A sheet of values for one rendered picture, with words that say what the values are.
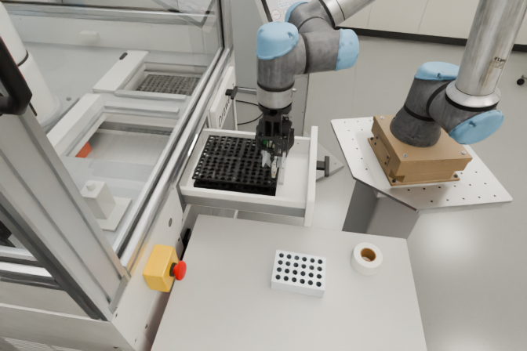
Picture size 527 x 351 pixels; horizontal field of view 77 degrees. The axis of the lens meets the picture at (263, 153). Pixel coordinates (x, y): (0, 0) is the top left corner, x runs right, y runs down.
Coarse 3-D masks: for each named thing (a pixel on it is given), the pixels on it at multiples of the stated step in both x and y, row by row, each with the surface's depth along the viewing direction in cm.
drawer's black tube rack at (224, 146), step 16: (208, 144) 97; (224, 144) 97; (240, 144) 97; (208, 160) 92; (224, 160) 92; (240, 160) 92; (256, 160) 92; (272, 160) 92; (192, 176) 88; (208, 176) 88; (224, 176) 88; (240, 176) 88; (256, 176) 88; (240, 192) 89; (256, 192) 88; (272, 192) 88
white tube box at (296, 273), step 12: (276, 252) 83; (288, 252) 83; (276, 264) 81; (288, 264) 82; (300, 264) 81; (312, 264) 81; (324, 264) 81; (276, 276) 79; (288, 276) 78; (300, 276) 78; (312, 276) 80; (324, 276) 78; (276, 288) 80; (288, 288) 78; (300, 288) 77; (312, 288) 76; (324, 288) 76
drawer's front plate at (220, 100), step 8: (232, 72) 124; (224, 80) 117; (232, 80) 125; (224, 88) 114; (232, 88) 126; (216, 96) 110; (224, 96) 115; (216, 104) 107; (224, 104) 116; (216, 112) 107; (224, 112) 117; (216, 120) 108; (216, 128) 109
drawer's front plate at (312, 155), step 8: (312, 128) 98; (312, 136) 95; (312, 144) 93; (312, 152) 90; (312, 160) 88; (312, 168) 86; (312, 176) 84; (312, 184) 82; (312, 192) 80; (312, 200) 79; (312, 208) 80; (304, 216) 85; (304, 224) 85
